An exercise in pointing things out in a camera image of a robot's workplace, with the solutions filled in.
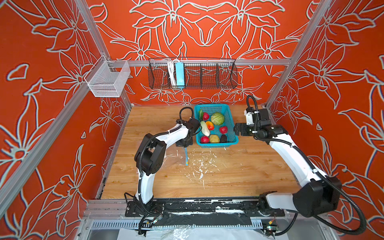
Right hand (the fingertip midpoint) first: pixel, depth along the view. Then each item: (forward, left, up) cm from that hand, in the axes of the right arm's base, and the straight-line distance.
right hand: (239, 126), depth 81 cm
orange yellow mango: (+13, +14, -16) cm, 25 cm away
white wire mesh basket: (+31, +80, +12) cm, 87 cm away
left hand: (0, +32, -16) cm, 36 cm away
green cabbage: (+16, +9, -12) cm, 22 cm away
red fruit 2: (+10, +5, -16) cm, 20 cm away
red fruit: (+21, +17, -15) cm, 31 cm away
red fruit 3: (+2, +19, -16) cm, 24 cm away
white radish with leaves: (+11, +18, -15) cm, 26 cm away
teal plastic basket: (+1, +1, -13) cm, 13 cm away
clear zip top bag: (-9, +37, -16) cm, 41 cm away
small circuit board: (-45, -9, -21) cm, 51 cm away
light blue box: (+29, +33, +14) cm, 47 cm away
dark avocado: (+2, +6, -16) cm, 17 cm away
